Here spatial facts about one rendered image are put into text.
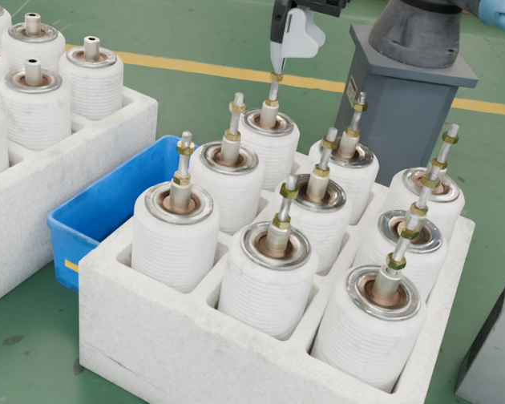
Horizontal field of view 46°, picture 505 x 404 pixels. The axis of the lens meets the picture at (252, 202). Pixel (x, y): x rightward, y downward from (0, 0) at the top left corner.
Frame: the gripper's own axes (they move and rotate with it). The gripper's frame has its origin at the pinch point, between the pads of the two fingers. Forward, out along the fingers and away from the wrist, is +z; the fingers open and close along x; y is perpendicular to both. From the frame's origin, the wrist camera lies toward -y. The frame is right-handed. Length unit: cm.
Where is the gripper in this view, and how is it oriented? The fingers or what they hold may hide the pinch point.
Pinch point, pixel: (276, 60)
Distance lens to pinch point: 80.6
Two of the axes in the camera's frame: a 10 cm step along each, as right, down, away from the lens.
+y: 9.4, 3.1, -1.7
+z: -1.6, 8.0, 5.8
